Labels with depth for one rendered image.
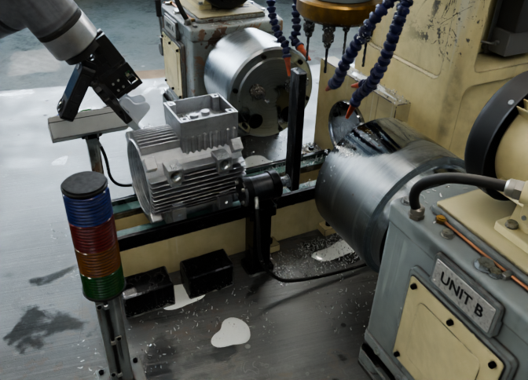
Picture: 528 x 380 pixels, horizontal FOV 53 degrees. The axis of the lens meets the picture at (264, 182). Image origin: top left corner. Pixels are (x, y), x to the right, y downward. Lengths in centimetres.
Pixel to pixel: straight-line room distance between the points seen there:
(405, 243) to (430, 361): 17
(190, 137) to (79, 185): 36
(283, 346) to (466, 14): 73
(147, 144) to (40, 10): 29
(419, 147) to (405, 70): 38
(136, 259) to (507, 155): 74
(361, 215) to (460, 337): 26
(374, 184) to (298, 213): 38
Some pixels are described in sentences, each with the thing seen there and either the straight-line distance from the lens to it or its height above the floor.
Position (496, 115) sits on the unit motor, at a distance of 71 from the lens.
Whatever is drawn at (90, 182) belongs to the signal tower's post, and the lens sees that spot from 72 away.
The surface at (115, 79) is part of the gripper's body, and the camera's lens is 103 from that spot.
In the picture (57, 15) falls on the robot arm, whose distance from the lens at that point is 97.
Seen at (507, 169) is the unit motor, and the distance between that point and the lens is 73.
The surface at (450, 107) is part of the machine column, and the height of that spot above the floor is 113.
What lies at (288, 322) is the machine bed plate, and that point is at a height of 80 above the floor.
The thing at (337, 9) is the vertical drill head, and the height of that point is 133.
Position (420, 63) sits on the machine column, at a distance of 125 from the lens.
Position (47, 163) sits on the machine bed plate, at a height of 80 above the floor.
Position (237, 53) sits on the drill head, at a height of 114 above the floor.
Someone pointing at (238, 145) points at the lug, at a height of 108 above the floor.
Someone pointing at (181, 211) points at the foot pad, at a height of 98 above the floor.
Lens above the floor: 160
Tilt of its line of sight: 33 degrees down
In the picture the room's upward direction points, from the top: 2 degrees clockwise
